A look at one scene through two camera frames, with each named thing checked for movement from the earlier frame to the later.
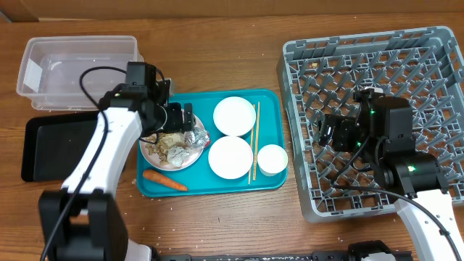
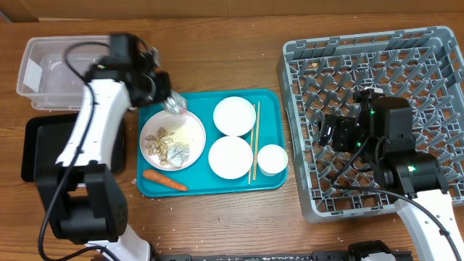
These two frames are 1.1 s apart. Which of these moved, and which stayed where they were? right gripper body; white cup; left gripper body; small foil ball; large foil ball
Moved: large foil ball; left gripper body
Stayed: right gripper body; small foil ball; white cup
